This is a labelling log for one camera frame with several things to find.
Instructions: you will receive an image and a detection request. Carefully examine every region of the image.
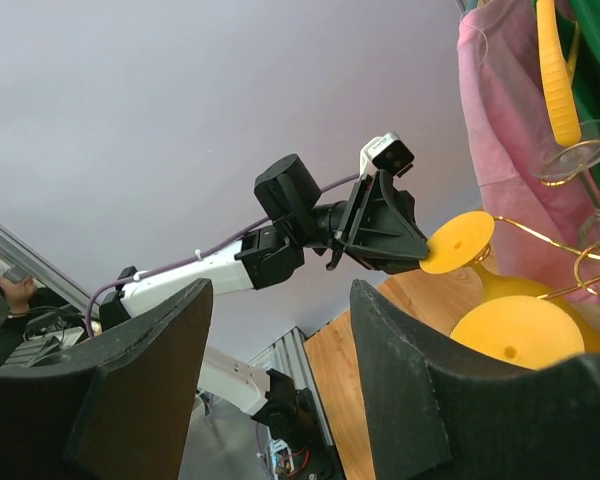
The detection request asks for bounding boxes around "yellow plastic cup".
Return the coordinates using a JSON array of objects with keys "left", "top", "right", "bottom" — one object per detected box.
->
[
  {"left": 450, "top": 295, "right": 600, "bottom": 370},
  {"left": 419, "top": 211, "right": 551, "bottom": 303}
]

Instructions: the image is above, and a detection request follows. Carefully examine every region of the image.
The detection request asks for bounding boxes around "person in background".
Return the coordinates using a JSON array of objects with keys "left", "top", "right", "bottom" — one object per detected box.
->
[{"left": 0, "top": 276, "right": 84, "bottom": 367}]

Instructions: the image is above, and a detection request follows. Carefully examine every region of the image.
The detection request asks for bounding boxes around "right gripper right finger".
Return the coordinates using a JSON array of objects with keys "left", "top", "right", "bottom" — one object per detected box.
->
[{"left": 350, "top": 280, "right": 600, "bottom": 479}]

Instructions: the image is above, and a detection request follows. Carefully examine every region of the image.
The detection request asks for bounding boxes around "gold wire glass rack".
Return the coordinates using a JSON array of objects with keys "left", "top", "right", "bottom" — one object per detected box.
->
[{"left": 472, "top": 137, "right": 600, "bottom": 304}]

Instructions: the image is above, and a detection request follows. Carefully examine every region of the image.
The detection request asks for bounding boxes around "pink shirt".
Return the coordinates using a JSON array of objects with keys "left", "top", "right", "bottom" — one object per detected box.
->
[{"left": 455, "top": 0, "right": 600, "bottom": 304}]

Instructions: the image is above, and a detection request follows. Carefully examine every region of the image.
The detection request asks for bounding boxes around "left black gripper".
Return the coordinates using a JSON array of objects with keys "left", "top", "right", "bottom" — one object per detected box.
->
[{"left": 332, "top": 169, "right": 431, "bottom": 276}]

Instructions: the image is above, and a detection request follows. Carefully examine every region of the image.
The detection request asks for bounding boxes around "yellow clothes hanger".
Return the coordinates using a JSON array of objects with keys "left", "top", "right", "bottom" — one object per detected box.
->
[{"left": 536, "top": 0, "right": 581, "bottom": 147}]

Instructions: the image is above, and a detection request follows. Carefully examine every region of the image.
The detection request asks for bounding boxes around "green shirt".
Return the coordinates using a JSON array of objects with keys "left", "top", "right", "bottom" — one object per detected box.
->
[{"left": 555, "top": 1, "right": 600, "bottom": 125}]

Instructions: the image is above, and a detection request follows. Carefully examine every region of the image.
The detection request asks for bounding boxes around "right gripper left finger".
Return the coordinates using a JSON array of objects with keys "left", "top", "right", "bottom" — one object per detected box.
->
[{"left": 0, "top": 279, "right": 213, "bottom": 479}]

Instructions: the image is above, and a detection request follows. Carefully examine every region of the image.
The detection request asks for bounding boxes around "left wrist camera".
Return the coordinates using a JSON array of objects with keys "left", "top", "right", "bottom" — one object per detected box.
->
[{"left": 359, "top": 132, "right": 415, "bottom": 179}]

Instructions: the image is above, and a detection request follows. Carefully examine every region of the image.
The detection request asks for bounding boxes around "clear wine glass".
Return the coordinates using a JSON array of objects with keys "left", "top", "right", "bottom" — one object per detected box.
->
[{"left": 527, "top": 120, "right": 600, "bottom": 249}]

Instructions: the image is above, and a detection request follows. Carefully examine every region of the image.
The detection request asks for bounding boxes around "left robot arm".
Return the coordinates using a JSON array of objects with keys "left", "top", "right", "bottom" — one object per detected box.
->
[{"left": 98, "top": 150, "right": 429, "bottom": 448}]

